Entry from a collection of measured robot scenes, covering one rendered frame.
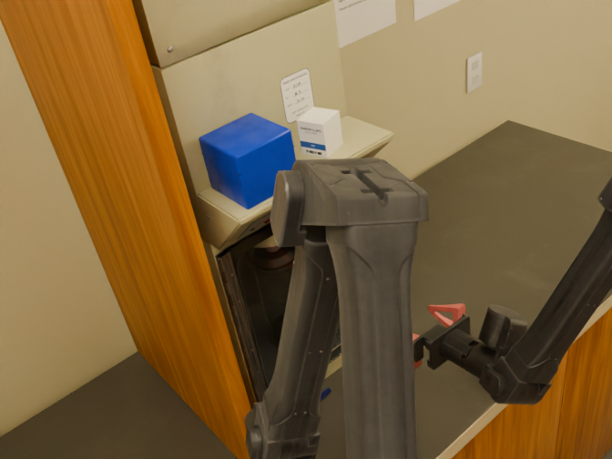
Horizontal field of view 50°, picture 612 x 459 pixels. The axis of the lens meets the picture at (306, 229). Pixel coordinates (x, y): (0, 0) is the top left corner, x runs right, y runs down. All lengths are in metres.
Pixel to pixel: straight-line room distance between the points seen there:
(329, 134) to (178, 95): 0.24
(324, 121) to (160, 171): 0.29
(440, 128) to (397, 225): 1.63
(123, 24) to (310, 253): 0.36
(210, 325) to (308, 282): 0.43
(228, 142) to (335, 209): 0.48
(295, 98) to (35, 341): 0.81
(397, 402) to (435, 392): 0.89
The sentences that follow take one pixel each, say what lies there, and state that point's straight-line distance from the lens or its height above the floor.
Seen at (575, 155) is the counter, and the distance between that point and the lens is 2.17.
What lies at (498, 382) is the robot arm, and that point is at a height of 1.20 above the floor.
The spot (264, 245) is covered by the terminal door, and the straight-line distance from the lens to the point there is 1.13.
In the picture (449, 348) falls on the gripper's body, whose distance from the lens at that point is 1.19.
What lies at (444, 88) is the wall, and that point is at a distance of 2.09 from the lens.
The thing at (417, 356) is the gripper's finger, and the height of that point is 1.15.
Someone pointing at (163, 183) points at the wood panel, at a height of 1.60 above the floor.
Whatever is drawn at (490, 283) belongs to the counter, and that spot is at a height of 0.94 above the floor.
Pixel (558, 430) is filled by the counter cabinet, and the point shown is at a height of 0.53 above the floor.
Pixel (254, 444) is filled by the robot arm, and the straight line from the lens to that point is 0.84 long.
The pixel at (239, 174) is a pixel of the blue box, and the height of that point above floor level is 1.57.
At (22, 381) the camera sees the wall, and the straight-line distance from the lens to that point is 1.60.
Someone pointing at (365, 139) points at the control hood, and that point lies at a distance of 1.09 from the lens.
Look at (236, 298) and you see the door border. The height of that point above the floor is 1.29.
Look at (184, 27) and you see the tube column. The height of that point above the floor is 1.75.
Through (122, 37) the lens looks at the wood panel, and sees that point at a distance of 0.81.
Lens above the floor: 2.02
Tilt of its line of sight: 35 degrees down
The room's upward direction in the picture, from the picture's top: 10 degrees counter-clockwise
